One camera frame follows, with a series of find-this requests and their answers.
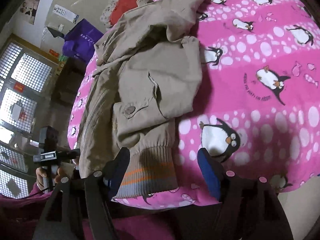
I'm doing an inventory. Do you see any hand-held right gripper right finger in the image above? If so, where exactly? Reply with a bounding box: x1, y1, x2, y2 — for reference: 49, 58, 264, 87
197, 148, 294, 240

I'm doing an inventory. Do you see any dark low cabinet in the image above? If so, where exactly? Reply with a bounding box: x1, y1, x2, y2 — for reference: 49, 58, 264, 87
49, 57, 88, 123

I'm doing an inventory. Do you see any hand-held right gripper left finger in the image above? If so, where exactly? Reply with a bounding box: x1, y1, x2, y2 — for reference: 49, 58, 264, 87
32, 147, 131, 240

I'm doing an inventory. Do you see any floral quilt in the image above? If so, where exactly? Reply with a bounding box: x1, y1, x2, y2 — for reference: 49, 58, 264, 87
99, 0, 130, 29

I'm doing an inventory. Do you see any red cushion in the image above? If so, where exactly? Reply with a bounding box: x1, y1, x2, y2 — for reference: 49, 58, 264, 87
109, 0, 141, 25

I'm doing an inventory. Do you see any person's magenta clothing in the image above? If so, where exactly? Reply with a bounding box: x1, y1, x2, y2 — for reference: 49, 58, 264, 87
80, 215, 177, 240

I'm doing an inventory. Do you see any beige jacket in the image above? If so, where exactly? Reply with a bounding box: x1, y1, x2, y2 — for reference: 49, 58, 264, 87
74, 0, 208, 199

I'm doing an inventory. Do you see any person's left forearm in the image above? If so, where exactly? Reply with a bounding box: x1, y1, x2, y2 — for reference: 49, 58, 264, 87
0, 181, 54, 222

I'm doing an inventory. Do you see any wall photo poster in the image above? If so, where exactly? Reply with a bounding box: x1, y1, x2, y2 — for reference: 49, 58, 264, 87
20, 0, 42, 25

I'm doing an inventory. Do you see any person's left hand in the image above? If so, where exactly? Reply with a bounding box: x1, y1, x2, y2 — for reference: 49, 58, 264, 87
36, 167, 68, 188

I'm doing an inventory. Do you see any purple bag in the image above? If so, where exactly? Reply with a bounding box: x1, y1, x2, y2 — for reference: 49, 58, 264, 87
62, 18, 104, 63

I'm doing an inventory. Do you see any pink penguin printed blanket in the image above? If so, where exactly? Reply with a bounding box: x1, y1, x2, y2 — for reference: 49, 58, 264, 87
67, 0, 320, 209

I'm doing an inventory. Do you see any window with metal grid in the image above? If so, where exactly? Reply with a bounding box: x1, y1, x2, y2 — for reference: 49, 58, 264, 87
0, 36, 60, 198

